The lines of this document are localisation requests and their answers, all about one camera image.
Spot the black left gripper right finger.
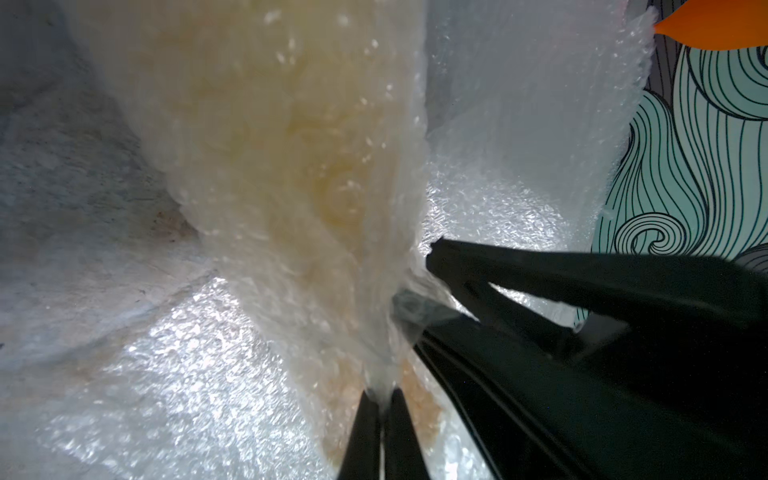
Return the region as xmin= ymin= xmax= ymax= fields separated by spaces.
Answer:
xmin=383 ymin=388 xmax=430 ymax=480

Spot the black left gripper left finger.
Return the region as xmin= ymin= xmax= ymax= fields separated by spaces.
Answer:
xmin=337 ymin=391 xmax=381 ymax=480

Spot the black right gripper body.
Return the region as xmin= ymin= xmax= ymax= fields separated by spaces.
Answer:
xmin=569 ymin=317 xmax=767 ymax=455

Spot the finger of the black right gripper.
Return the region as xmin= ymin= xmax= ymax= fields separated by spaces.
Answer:
xmin=393 ymin=290 xmax=767 ymax=479
xmin=427 ymin=239 xmax=767 ymax=358

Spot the bubble orange glass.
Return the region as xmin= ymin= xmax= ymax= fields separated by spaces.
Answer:
xmin=654 ymin=0 xmax=767 ymax=51

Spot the bubble yellow glass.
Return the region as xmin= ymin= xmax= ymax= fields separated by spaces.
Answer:
xmin=61 ymin=1 xmax=443 ymax=464

